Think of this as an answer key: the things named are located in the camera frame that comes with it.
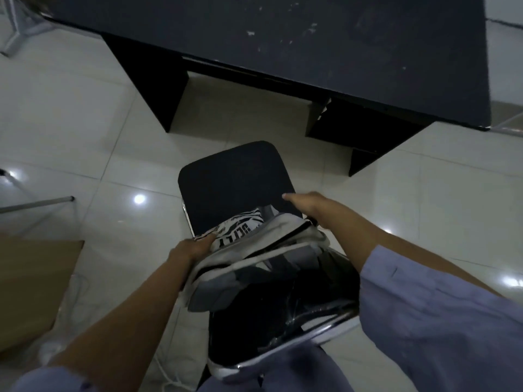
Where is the black desk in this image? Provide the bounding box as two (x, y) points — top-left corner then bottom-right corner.
(49, 0), (492, 177)

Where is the grey and white garment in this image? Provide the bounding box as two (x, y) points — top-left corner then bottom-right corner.
(186, 211), (330, 313)

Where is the black chair with chrome frame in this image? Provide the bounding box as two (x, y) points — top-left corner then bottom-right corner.
(178, 140), (362, 382)

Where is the person's left hand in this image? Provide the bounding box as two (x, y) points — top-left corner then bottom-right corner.
(168, 234), (217, 279)

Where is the white metal stand frame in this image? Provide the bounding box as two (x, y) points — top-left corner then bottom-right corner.
(0, 0), (49, 58)

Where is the black and white printed garment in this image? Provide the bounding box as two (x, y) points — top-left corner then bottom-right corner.
(194, 207), (267, 252)

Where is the person's right hand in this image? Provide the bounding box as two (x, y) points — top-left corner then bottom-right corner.
(282, 191), (329, 226)

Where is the brown cardboard box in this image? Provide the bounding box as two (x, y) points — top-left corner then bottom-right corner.
(0, 236), (85, 352)

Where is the person's right forearm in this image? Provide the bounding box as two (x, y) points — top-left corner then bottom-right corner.
(315, 198), (504, 299)

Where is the white cable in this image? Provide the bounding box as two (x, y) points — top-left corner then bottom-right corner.
(153, 351), (207, 392)

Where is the person's left forearm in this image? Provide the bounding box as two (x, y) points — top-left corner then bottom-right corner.
(48, 251), (193, 374)

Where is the purple long-sleeved shirt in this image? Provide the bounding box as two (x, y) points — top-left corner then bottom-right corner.
(11, 245), (523, 392)

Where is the metal stand leg with black tip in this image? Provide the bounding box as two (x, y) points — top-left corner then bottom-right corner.
(0, 169), (77, 215)

